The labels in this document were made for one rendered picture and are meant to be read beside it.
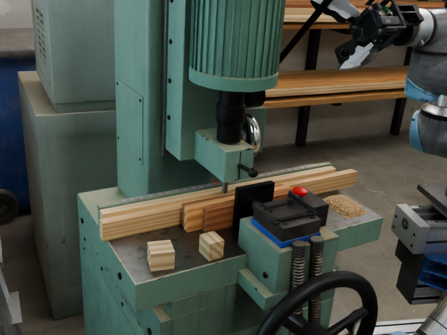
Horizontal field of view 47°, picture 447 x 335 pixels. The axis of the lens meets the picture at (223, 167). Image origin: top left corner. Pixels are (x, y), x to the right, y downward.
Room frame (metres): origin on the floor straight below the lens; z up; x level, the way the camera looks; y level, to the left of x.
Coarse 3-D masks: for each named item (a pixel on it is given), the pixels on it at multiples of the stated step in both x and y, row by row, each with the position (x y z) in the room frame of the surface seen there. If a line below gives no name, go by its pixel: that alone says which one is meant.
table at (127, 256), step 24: (336, 192) 1.14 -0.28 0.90; (336, 216) 1.02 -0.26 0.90; (360, 216) 1.02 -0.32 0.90; (120, 240) 0.85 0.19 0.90; (144, 240) 0.86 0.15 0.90; (192, 240) 0.87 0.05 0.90; (360, 240) 1.00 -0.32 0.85; (120, 264) 0.78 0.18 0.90; (144, 264) 0.78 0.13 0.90; (192, 264) 0.79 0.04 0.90; (216, 264) 0.80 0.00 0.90; (240, 264) 0.83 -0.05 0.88; (144, 288) 0.73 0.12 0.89; (168, 288) 0.75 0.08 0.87; (192, 288) 0.77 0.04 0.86; (264, 288) 0.77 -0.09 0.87
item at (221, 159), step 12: (204, 132) 1.04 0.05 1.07; (216, 132) 1.05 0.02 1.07; (204, 144) 1.01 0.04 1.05; (216, 144) 0.98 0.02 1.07; (228, 144) 0.98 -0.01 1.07; (240, 144) 0.98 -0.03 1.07; (204, 156) 1.01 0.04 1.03; (216, 156) 0.97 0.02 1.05; (228, 156) 0.94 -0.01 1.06; (240, 156) 0.95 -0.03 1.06; (252, 156) 0.97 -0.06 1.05; (216, 168) 0.96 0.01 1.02; (228, 168) 0.94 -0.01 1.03; (228, 180) 0.94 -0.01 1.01
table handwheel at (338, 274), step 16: (336, 272) 0.72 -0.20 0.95; (352, 272) 0.74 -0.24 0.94; (304, 288) 0.68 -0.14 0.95; (320, 288) 0.68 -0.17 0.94; (352, 288) 0.73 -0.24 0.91; (368, 288) 0.74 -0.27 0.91; (288, 304) 0.66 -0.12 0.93; (368, 304) 0.76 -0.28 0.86; (272, 320) 0.65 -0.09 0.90; (288, 320) 0.66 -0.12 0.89; (304, 320) 0.74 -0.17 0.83; (352, 320) 0.74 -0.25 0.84; (368, 320) 0.76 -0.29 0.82
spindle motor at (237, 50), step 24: (192, 0) 0.98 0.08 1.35; (216, 0) 0.92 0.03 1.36; (240, 0) 0.91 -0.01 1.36; (264, 0) 0.93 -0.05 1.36; (192, 24) 0.98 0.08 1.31; (216, 24) 0.92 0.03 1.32; (240, 24) 0.91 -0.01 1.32; (264, 24) 0.93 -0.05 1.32; (192, 48) 0.96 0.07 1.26; (216, 48) 0.92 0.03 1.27; (240, 48) 0.91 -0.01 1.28; (264, 48) 0.93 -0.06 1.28; (192, 72) 0.96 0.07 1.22; (216, 72) 0.92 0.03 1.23; (240, 72) 0.91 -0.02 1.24; (264, 72) 0.94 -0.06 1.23
